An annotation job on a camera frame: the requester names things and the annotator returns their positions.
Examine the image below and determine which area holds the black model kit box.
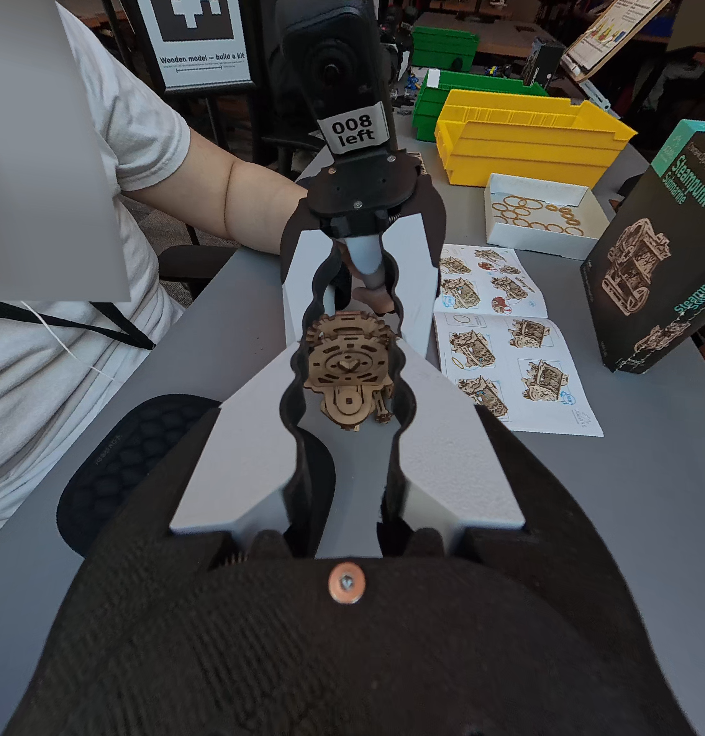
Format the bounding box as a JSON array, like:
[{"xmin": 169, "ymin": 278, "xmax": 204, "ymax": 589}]
[{"xmin": 579, "ymin": 119, "xmax": 705, "ymax": 375}]

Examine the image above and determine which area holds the assembly instruction booklet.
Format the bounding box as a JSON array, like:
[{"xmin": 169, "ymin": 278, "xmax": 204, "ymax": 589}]
[{"xmin": 432, "ymin": 244, "xmax": 605, "ymax": 438}]

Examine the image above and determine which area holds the black lanyard strap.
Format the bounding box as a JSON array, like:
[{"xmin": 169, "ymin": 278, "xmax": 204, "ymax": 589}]
[{"xmin": 0, "ymin": 300, "xmax": 157, "ymax": 352}]

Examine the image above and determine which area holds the wooden gear assembly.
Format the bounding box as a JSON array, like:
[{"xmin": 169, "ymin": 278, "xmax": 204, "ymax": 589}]
[{"xmin": 300, "ymin": 310, "xmax": 400, "ymax": 433}]

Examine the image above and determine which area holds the small black box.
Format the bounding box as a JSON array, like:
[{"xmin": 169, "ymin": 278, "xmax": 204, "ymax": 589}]
[{"xmin": 524, "ymin": 37, "xmax": 566, "ymax": 87}]

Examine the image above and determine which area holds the person's left forearm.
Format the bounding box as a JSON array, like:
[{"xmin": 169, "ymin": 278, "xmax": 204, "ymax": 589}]
[{"xmin": 123, "ymin": 152, "xmax": 310, "ymax": 256}]

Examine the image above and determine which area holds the green plastic bin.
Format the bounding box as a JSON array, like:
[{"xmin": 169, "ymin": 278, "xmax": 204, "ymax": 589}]
[{"xmin": 413, "ymin": 69, "xmax": 549, "ymax": 141}]

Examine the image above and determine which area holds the grey desk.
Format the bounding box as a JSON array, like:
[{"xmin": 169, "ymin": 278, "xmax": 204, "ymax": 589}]
[{"xmin": 0, "ymin": 123, "xmax": 705, "ymax": 736}]

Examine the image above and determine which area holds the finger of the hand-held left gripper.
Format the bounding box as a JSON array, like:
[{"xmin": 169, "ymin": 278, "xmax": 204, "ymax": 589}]
[
  {"xmin": 281, "ymin": 229, "xmax": 334, "ymax": 347},
  {"xmin": 381, "ymin": 214, "xmax": 439, "ymax": 362}
]

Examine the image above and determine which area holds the white cardboard box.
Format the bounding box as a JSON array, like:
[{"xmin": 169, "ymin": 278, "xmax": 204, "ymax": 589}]
[{"xmin": 484, "ymin": 172, "xmax": 611, "ymax": 262}]

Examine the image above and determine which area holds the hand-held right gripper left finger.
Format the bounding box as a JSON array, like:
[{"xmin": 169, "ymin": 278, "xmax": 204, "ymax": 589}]
[{"xmin": 169, "ymin": 338, "xmax": 319, "ymax": 559}]

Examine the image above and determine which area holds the yellow plastic bin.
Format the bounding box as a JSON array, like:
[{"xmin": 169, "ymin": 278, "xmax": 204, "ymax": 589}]
[
  {"xmin": 436, "ymin": 123, "xmax": 613, "ymax": 189},
  {"xmin": 434, "ymin": 88, "xmax": 639, "ymax": 156}
]

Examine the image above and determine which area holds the person's left hand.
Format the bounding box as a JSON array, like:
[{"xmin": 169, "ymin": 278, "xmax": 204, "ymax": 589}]
[{"xmin": 347, "ymin": 261, "xmax": 400, "ymax": 316}]

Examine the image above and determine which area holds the pile of rubber rings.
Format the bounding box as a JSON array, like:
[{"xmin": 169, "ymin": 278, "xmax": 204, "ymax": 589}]
[{"xmin": 492, "ymin": 194, "xmax": 586, "ymax": 237}]

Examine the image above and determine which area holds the white sign with black marker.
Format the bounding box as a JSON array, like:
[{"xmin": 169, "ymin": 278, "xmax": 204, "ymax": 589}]
[{"xmin": 137, "ymin": 0, "xmax": 256, "ymax": 93}]

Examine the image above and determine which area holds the black honeycomb cushion mat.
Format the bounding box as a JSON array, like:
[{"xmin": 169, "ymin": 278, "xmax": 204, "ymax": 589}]
[{"xmin": 56, "ymin": 393, "xmax": 337, "ymax": 559}]

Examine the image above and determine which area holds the printed instruction sheet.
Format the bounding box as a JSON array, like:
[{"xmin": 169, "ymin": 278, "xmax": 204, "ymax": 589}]
[{"xmin": 568, "ymin": 0, "xmax": 658, "ymax": 72}]

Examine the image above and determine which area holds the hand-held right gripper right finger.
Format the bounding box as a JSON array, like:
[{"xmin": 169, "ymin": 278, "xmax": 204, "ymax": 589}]
[{"xmin": 377, "ymin": 338, "xmax": 527, "ymax": 557}]

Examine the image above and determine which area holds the person's white t-shirt torso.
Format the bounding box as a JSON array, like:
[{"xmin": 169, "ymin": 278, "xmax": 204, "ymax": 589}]
[{"xmin": 0, "ymin": 0, "xmax": 192, "ymax": 544}]

